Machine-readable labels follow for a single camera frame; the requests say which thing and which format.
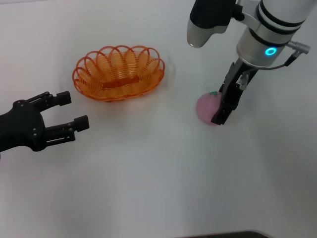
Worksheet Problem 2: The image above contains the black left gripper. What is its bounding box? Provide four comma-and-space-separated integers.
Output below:
0, 91, 90, 153

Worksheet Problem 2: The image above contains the dark rounded robot base edge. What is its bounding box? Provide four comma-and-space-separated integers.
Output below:
173, 230, 270, 238

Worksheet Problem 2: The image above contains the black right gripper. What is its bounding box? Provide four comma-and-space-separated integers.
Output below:
211, 58, 258, 126

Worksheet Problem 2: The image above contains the pink plush peach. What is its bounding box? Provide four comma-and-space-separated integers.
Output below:
196, 91, 225, 126

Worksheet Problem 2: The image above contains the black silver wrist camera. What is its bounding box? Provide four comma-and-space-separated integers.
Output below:
187, 0, 245, 48

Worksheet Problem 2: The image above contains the orange plastic wire basket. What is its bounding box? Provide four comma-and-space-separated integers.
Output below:
72, 45, 166, 102

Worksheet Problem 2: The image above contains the dark right arm cable with plug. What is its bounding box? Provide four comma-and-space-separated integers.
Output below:
257, 41, 312, 70

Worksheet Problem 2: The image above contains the small grey connector plug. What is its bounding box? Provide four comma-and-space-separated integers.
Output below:
237, 73, 249, 90

